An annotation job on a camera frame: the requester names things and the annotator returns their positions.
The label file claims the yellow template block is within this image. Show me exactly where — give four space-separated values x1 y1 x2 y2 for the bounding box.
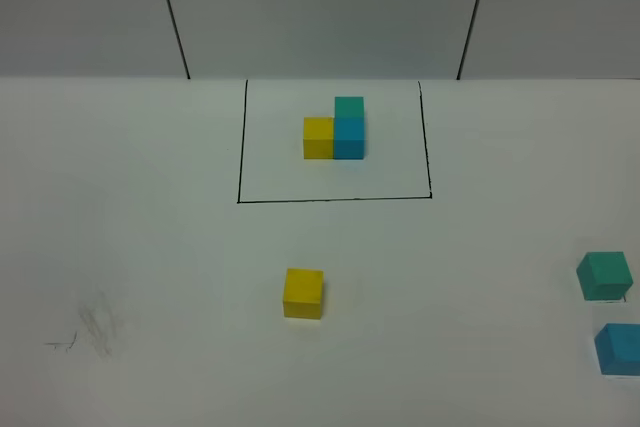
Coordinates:
303 117 334 160

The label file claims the blue template block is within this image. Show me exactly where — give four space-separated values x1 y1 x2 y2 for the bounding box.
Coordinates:
334 117 366 160

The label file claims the green template block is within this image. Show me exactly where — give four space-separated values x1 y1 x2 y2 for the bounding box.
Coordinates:
334 96 365 119

